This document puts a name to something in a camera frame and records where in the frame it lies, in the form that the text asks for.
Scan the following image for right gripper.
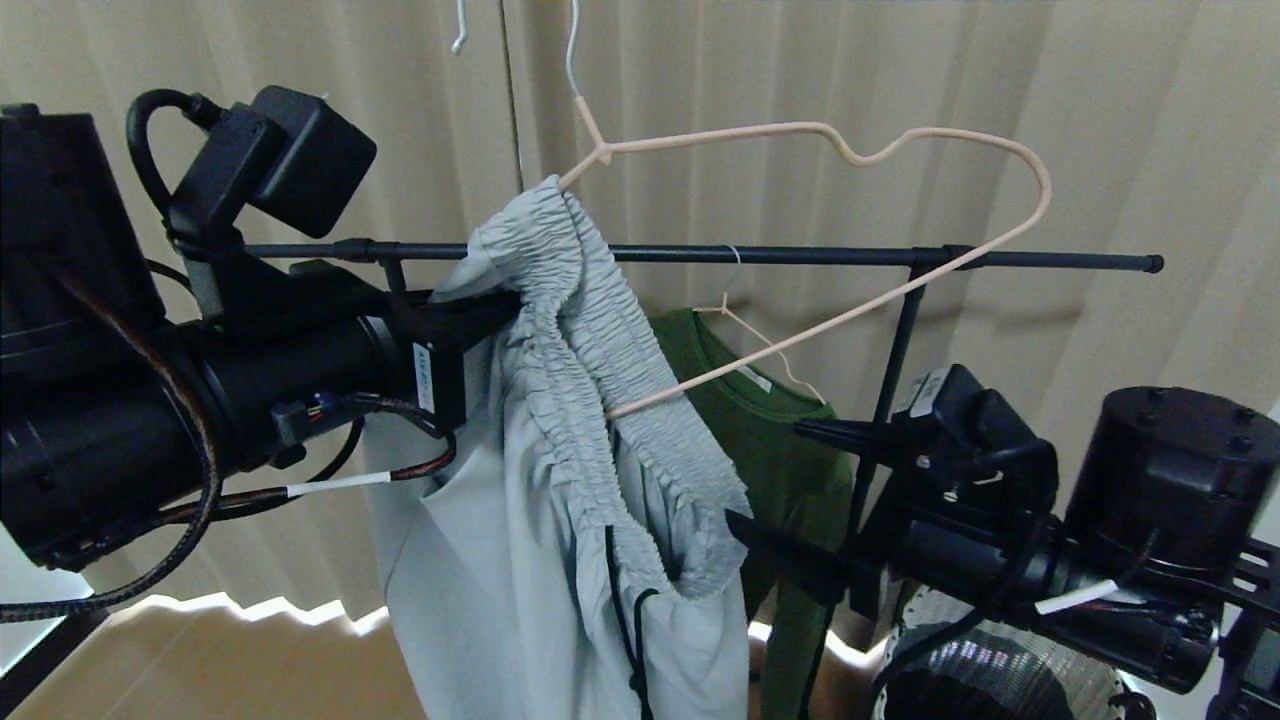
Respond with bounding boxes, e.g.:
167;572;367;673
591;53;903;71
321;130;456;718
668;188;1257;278
723;418;1221;694

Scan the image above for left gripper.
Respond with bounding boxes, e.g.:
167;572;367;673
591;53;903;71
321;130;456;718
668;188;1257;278
0;288;524;573

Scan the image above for pale grey shorts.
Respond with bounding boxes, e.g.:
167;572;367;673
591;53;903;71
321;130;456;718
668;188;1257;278
365;175;753;720

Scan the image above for pink clothes hanger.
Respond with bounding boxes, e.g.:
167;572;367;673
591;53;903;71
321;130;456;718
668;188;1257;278
693;245;829;406
450;0;1053;421

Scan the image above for white laundry basket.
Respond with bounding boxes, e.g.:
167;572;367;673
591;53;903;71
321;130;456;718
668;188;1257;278
872;590;1156;720

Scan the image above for black clothes rack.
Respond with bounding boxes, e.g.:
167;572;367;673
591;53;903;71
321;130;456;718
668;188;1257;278
240;238;1166;720

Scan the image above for green long-sleeved shirt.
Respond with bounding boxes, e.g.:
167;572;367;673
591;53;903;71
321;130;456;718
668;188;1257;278
645;308;858;720

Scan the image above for beige curtain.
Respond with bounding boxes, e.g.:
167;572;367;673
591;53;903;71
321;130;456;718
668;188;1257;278
0;0;1280;651

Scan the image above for window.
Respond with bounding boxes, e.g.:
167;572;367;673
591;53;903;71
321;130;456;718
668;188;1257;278
0;540;109;717

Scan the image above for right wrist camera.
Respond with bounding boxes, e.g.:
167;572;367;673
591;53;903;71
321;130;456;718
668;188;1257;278
888;363;1061;521

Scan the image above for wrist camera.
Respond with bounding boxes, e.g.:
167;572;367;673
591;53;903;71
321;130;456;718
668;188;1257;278
165;85;391;341
888;363;1061;521

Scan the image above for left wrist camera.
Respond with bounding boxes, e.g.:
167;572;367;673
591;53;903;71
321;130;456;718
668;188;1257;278
165;85;391;341

